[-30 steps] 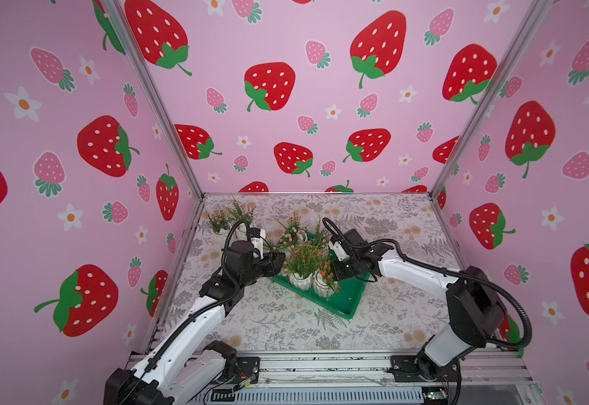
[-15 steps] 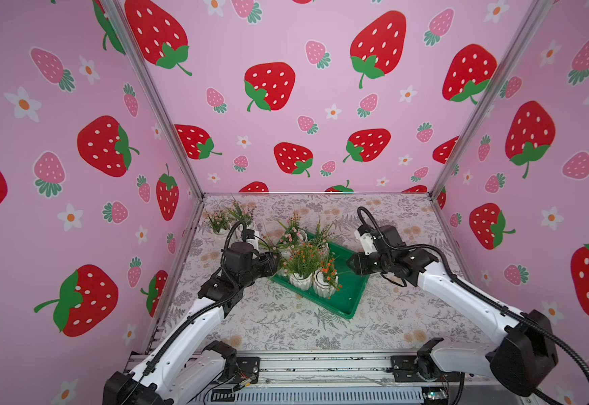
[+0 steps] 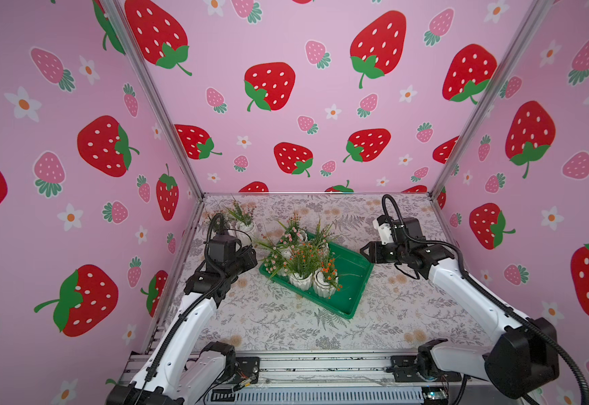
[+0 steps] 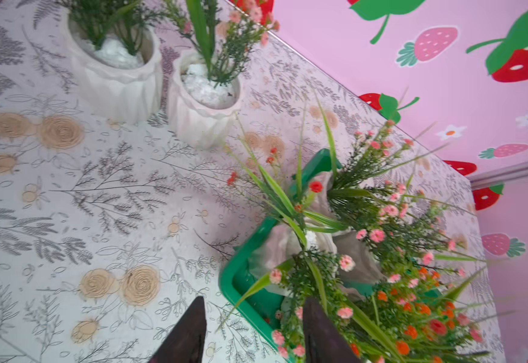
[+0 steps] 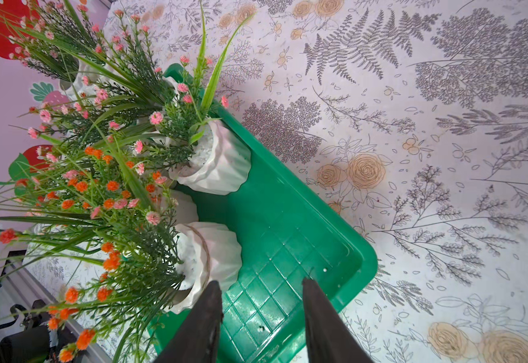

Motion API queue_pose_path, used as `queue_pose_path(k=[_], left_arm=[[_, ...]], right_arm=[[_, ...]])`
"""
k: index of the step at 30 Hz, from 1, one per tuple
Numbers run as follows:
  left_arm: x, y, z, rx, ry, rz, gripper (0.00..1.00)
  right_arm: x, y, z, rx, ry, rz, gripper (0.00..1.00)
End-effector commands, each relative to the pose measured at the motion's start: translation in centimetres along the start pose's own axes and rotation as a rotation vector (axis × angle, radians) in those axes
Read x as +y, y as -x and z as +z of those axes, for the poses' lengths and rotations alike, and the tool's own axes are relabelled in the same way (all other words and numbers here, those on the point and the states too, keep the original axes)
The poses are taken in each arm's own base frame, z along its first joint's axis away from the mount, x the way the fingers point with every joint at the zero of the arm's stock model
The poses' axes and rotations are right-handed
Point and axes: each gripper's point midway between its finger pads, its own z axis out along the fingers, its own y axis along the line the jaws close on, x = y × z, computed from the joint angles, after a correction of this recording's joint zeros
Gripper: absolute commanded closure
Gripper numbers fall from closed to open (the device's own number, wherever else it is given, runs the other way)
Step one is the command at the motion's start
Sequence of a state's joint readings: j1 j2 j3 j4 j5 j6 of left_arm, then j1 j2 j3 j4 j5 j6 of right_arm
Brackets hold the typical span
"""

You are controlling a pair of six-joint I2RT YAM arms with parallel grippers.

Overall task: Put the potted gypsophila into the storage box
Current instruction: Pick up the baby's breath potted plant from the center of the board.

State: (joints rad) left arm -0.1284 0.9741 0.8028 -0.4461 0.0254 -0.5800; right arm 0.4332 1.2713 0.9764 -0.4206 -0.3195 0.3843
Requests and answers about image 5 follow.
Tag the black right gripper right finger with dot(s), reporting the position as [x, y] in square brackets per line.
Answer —
[327, 337]

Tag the green grass pot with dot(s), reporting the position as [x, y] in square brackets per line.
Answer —
[102, 208]

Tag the green plastic storage box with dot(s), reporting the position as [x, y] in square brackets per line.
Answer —
[287, 233]

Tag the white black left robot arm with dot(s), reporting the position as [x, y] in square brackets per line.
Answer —
[26, 337]

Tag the green gypsophila pot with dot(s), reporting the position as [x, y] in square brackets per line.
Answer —
[182, 208]

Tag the pink gypsophila pot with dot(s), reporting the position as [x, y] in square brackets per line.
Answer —
[57, 39]
[186, 136]

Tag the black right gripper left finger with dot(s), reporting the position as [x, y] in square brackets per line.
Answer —
[197, 339]

